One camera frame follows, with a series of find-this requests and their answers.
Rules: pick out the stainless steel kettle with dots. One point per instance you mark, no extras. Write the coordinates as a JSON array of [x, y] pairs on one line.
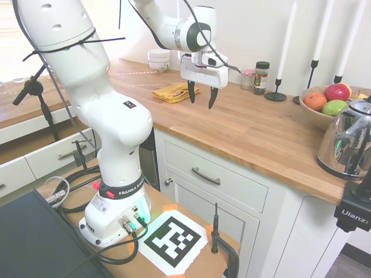
[[345, 139]]

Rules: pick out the white taper candle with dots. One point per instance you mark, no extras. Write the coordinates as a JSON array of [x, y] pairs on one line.
[[349, 40], [322, 34], [285, 49]]

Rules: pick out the orange fruit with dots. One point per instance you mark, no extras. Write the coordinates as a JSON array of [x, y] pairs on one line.
[[315, 101]]

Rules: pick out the black clamp camera stand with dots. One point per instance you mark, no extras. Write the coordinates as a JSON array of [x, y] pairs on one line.
[[352, 214]]

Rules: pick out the orange tape piece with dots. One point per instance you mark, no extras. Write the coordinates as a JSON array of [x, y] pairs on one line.
[[133, 246], [209, 228], [170, 207], [178, 275]]

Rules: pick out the large black bar clamp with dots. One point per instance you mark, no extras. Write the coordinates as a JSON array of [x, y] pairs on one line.
[[215, 231]]

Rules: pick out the small black bar clamp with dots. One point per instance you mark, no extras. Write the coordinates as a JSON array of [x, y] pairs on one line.
[[78, 155]]

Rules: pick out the yellow pear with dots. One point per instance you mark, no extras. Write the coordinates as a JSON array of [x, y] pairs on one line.
[[359, 95]]

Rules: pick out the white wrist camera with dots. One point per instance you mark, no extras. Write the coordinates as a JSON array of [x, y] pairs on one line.
[[213, 60]]

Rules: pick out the small glass dish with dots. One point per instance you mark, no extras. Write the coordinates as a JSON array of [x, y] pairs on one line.
[[19, 80]]

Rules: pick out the black controller box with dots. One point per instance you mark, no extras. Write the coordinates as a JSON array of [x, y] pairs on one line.
[[34, 240]]

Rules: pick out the glass jar red checkered lid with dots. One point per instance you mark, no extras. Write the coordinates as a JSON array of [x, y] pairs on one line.
[[247, 82]]

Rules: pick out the wooden fruit bowl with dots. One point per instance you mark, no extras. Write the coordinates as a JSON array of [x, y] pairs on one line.
[[316, 117]]

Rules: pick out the brown robot mounting board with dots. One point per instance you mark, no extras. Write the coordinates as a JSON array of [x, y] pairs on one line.
[[200, 260]]

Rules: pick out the black zip tie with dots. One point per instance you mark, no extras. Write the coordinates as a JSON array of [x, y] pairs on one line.
[[110, 39]]

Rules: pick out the white bowl with dark print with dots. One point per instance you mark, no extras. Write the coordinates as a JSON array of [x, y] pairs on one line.
[[159, 67]]

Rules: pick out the tall black candlestick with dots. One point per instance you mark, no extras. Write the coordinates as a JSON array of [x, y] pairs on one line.
[[314, 64]]

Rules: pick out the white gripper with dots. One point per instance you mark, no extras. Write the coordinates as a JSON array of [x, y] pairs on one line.
[[203, 76]]

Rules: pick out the white kitchen cabinet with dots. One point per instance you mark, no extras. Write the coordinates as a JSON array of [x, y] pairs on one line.
[[275, 226]]

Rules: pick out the medium black candlestick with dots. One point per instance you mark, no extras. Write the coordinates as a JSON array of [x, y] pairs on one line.
[[338, 79]]

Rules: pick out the short black candlestick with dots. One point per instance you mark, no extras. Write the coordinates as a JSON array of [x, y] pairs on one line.
[[275, 96]]

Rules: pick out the yellow terry towel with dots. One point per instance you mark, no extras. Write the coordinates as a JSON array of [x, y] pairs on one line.
[[171, 92]]

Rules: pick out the black white marker sheet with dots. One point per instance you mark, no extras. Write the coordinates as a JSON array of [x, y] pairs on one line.
[[174, 240]]

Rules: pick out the red apple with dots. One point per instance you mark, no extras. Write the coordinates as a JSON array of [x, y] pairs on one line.
[[336, 92]]

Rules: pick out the green apple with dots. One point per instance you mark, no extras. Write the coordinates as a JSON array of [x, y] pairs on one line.
[[333, 108]]

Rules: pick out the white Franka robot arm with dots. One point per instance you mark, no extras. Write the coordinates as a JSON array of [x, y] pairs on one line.
[[95, 95]]

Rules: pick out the spice jar black lid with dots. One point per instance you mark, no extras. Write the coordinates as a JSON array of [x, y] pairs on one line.
[[261, 81]]

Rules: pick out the round metal cabinet knob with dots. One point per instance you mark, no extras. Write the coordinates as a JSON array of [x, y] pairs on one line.
[[168, 182]]

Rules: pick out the black tripod stand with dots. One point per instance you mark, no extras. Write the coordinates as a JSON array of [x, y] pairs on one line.
[[43, 101]]

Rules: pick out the white low drawer cabinet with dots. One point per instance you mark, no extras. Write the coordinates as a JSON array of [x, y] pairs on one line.
[[37, 165]]

